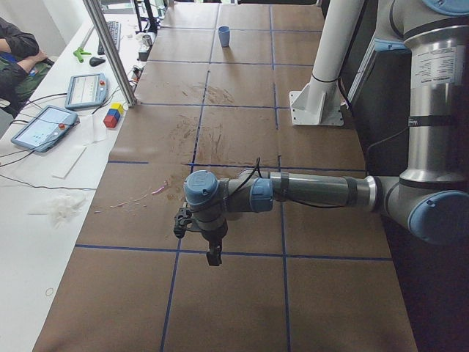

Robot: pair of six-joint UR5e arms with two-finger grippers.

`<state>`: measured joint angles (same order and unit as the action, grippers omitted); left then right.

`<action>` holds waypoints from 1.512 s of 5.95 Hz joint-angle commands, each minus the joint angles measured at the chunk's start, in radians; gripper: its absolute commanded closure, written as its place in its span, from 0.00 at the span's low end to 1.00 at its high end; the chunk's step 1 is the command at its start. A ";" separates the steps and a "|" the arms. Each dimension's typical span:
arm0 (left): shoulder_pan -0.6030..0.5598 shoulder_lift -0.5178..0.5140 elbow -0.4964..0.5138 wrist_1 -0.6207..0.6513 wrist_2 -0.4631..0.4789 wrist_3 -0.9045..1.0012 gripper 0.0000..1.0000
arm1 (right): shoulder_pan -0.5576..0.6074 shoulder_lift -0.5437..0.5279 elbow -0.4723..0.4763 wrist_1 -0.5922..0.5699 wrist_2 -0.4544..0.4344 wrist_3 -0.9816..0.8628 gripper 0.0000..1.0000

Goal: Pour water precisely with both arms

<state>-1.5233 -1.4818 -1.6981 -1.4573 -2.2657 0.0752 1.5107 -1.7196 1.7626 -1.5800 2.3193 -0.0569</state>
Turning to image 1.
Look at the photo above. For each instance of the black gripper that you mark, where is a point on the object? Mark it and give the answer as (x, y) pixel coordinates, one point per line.
(212, 238)

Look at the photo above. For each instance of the light blue plastic cup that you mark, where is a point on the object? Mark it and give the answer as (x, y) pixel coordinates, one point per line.
(224, 36)

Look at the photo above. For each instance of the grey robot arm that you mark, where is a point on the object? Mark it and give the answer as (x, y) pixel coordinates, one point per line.
(429, 198)

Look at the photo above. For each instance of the crumpled white tissue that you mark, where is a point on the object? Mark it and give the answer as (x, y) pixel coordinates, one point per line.
(59, 209)

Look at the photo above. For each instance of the white flat strip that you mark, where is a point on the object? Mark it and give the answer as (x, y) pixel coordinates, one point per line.
(67, 161)

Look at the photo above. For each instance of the brown paper table cover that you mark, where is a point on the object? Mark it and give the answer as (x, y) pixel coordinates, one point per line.
(171, 257)

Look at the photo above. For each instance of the coloured cube stack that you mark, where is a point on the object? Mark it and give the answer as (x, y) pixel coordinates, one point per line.
(113, 115)

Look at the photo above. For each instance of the far teach pendant tablet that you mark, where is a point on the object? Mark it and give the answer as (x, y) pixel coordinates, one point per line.
(86, 91)

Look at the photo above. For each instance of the teach pendant tablet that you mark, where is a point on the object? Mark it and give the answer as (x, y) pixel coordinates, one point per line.
(46, 129)
(86, 91)

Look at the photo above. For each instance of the near teach pendant tablet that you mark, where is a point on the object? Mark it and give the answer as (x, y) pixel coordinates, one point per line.
(46, 129)

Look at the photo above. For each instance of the small metal cylinder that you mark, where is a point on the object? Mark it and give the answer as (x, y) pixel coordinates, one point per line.
(147, 40)

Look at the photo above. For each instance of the black computer mouse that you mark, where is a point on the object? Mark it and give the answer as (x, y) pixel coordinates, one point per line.
(96, 61)

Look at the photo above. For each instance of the seated person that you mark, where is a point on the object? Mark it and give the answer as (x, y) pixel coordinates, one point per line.
(23, 66)

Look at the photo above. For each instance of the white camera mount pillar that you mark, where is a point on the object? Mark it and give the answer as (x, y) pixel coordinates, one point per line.
(318, 103)

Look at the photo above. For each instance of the green handled tool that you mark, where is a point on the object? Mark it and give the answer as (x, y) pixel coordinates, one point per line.
(79, 53)

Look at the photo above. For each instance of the aluminium frame post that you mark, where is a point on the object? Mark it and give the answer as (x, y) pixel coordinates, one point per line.
(95, 13)

